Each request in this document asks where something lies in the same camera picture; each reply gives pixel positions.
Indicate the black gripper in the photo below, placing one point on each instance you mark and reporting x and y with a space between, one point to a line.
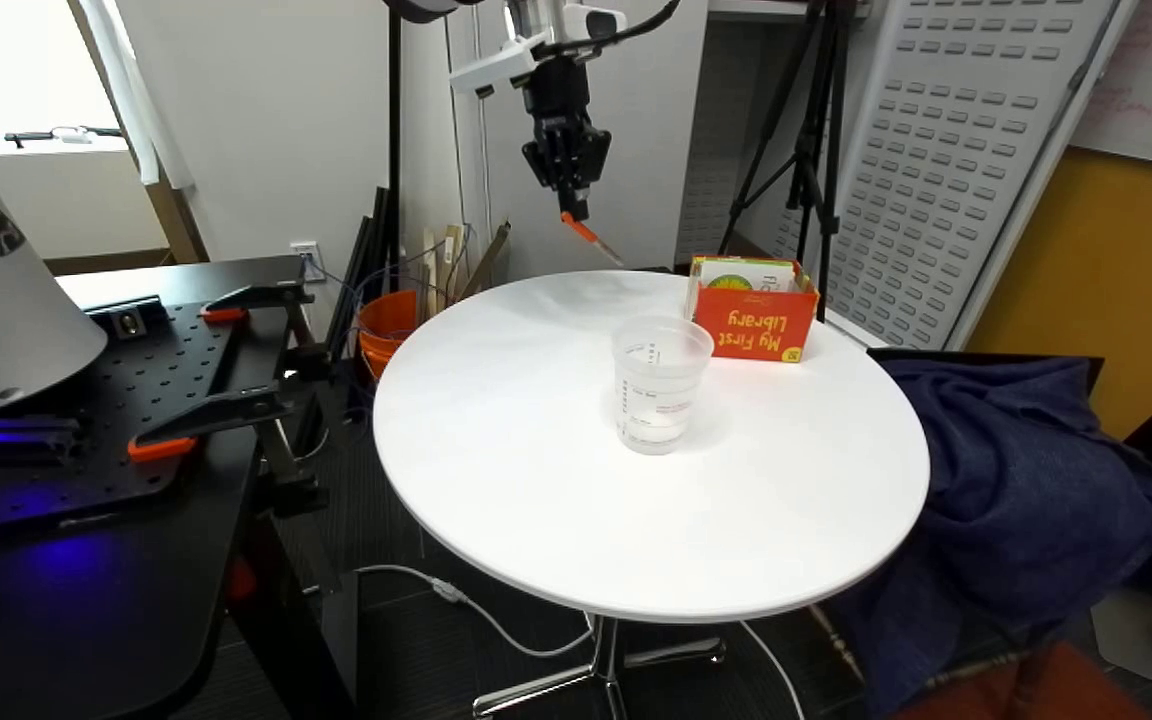
565 132

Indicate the orange capped white marker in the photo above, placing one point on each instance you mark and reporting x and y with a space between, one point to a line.
576 231

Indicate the wooden sticks bundle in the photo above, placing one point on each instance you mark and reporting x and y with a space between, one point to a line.
449 273

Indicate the black vertical stand pole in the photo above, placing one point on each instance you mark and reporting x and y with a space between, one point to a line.
394 160

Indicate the colourful orange book box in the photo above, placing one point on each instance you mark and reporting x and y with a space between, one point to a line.
752 327

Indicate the clear plastic cup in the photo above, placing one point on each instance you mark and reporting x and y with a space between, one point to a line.
663 400

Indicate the orange plastic bucket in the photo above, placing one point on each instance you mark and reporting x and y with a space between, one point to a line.
384 335

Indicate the white perforated panel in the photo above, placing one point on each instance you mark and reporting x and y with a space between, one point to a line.
960 146

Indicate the chrome table base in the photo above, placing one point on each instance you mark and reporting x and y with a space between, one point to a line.
609 665

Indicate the black optical breadboard table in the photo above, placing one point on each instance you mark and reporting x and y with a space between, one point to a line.
138 373

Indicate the navy blue cloth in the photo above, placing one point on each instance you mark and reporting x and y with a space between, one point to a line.
1001 506

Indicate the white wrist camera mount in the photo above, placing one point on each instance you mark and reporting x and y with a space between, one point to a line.
500 63

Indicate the black camera tripod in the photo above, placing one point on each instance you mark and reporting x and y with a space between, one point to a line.
823 160

